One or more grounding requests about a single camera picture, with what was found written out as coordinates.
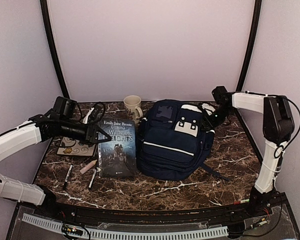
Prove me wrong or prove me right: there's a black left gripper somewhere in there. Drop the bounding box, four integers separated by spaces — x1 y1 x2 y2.
59 118 111 145

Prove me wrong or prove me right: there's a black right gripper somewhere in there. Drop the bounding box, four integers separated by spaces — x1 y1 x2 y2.
200 106 233 132

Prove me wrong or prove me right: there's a dark blue hardcover book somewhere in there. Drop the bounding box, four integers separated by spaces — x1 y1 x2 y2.
98 118 137 178

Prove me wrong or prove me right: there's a navy blue student backpack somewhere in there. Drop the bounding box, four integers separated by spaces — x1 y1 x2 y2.
136 99 228 181

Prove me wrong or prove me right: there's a red white pen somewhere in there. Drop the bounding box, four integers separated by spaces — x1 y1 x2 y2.
233 199 250 205

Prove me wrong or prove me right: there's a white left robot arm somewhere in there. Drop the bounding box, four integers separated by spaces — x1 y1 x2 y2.
0 96 112 218

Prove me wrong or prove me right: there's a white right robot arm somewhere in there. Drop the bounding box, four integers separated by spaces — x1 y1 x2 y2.
198 86 300 217

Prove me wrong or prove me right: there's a pink crayon shaped eraser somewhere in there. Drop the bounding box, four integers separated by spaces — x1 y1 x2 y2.
79 160 97 175

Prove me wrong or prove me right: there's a blue capped marker pen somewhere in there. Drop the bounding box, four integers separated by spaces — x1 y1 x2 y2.
88 169 98 190

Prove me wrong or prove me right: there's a cream seashell mug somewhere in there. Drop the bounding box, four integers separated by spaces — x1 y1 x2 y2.
123 95 144 124

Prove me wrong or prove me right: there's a black marker pen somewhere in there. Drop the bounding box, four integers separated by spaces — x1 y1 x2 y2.
62 164 73 190

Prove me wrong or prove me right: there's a black front table rail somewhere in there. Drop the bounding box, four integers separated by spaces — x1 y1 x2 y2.
46 203 251 225

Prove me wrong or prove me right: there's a white cable duct strip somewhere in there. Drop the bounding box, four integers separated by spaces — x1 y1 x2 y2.
21 213 229 240

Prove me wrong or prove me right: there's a black right frame post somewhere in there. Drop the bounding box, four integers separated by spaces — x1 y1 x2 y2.
235 0 263 92

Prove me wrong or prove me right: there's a black frame post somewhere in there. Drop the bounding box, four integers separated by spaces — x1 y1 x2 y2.
235 0 263 92
39 0 70 99

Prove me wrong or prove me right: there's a black left frame post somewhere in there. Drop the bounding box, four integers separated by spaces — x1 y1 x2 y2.
39 0 70 99

